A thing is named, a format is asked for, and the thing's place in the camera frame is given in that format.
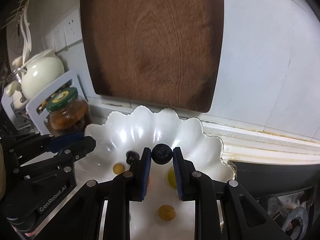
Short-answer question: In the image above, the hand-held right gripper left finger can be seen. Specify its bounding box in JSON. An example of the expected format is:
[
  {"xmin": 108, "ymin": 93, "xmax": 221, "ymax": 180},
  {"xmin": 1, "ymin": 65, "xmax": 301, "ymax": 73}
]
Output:
[{"xmin": 56, "ymin": 147, "xmax": 152, "ymax": 240}]

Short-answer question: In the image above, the white pot rack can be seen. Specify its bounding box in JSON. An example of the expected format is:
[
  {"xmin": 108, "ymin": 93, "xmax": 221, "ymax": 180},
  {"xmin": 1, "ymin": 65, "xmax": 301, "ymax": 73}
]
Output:
[{"xmin": 1, "ymin": 69, "xmax": 88, "ymax": 136}]

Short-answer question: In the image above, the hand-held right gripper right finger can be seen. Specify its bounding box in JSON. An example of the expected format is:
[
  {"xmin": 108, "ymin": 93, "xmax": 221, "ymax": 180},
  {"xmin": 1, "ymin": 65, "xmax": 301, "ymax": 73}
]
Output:
[{"xmin": 172, "ymin": 147, "xmax": 288, "ymax": 240}]

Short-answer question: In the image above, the white scalloped bowl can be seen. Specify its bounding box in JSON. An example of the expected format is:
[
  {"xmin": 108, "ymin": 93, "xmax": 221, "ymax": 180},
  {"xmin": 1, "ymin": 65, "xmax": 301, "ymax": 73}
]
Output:
[{"xmin": 84, "ymin": 106, "xmax": 237, "ymax": 240}]

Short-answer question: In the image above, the blueberry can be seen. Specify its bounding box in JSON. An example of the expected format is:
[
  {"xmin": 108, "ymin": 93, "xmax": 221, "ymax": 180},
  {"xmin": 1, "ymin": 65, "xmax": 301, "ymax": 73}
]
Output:
[{"xmin": 152, "ymin": 143, "xmax": 173, "ymax": 165}]

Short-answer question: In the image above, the brown wooden cutting board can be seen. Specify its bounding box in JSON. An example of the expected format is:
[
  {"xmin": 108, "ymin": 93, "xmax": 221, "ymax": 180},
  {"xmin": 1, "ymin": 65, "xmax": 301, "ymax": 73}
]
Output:
[{"xmin": 80, "ymin": 0, "xmax": 224, "ymax": 113}]

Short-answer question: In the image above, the black gas stove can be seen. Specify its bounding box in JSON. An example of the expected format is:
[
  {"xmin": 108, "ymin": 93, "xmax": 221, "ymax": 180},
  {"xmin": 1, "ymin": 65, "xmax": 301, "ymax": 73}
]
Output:
[{"xmin": 230, "ymin": 160, "xmax": 320, "ymax": 240}]

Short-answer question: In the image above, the brown longan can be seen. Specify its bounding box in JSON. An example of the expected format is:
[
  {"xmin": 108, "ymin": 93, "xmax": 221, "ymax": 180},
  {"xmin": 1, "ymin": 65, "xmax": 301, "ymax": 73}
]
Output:
[
  {"xmin": 112, "ymin": 163, "xmax": 125, "ymax": 175},
  {"xmin": 158, "ymin": 204, "xmax": 176, "ymax": 221}
]

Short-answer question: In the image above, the cream ceramic pot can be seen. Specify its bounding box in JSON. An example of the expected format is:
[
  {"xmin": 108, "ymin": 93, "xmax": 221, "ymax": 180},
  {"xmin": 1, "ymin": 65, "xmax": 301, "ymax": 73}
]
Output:
[{"xmin": 20, "ymin": 49, "xmax": 65, "ymax": 101}]

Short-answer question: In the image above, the glass jar with green lid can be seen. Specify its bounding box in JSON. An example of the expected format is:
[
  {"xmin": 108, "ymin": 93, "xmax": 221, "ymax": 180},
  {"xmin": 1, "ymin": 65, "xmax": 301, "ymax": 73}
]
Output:
[{"xmin": 44, "ymin": 87, "xmax": 94, "ymax": 137}]

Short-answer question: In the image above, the green grape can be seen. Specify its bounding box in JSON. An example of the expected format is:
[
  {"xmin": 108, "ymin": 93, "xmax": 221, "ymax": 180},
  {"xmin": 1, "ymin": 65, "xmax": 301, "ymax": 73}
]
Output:
[{"xmin": 167, "ymin": 166, "xmax": 177, "ymax": 188}]

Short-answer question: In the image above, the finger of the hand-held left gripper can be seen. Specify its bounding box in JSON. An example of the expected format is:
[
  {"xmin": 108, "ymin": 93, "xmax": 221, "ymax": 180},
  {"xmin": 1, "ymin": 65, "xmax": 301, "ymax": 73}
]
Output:
[
  {"xmin": 12, "ymin": 136, "xmax": 97, "ymax": 180},
  {"xmin": 0, "ymin": 131, "xmax": 84, "ymax": 160}
]

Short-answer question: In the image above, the white pot with steel lid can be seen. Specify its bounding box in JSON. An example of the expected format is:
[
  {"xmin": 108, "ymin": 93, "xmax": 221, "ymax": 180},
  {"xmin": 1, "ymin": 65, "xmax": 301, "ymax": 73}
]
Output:
[{"xmin": 5, "ymin": 80, "xmax": 28, "ymax": 109}]

